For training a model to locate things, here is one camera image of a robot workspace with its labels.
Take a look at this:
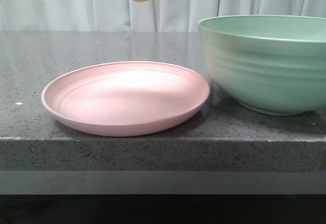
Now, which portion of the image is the pink plate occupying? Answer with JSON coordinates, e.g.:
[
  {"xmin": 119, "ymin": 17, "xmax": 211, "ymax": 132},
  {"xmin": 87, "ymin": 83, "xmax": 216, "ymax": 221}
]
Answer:
[{"xmin": 41, "ymin": 61, "xmax": 210, "ymax": 137}]

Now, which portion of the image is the green bowl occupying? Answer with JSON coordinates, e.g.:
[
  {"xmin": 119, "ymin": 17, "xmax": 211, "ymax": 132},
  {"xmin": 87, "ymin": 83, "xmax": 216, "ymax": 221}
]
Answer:
[{"xmin": 198, "ymin": 15, "xmax": 325, "ymax": 116}]

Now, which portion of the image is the white curtain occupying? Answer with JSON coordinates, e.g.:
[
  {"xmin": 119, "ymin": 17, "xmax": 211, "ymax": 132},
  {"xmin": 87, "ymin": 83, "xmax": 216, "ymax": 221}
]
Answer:
[{"xmin": 1, "ymin": 0, "xmax": 325, "ymax": 32}]

